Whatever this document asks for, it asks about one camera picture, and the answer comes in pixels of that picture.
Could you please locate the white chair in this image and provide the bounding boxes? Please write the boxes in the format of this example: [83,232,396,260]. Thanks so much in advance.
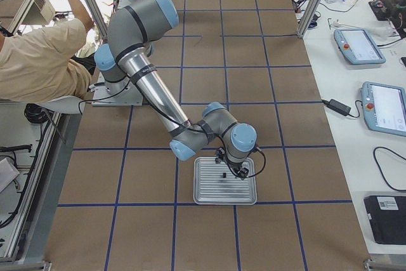
[36,95,85,144]

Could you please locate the seated person beige shirt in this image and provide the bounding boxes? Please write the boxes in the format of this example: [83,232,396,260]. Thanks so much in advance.
[1,0,95,103]

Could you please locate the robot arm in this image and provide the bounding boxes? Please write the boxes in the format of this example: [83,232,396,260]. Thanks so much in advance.
[95,0,259,180]

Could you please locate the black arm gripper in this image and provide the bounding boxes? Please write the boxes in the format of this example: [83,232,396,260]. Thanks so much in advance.
[215,147,249,178]

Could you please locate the black laptop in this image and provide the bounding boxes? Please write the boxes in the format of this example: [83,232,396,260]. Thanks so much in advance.
[363,195,405,245]

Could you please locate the far teach pendant tablet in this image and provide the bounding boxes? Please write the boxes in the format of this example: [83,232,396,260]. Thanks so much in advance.
[333,29,386,65]

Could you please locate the ribbed metal tray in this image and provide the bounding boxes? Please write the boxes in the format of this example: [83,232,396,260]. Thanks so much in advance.
[193,157,258,206]

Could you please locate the black power adapter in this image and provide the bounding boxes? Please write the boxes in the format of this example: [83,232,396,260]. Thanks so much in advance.
[322,99,351,116]

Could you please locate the teach pendant tablet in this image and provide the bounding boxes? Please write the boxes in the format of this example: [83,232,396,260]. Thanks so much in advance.
[333,29,386,65]
[360,82,405,136]

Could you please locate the near teach pendant tablet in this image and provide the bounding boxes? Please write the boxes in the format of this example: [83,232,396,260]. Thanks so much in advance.
[360,82,405,136]

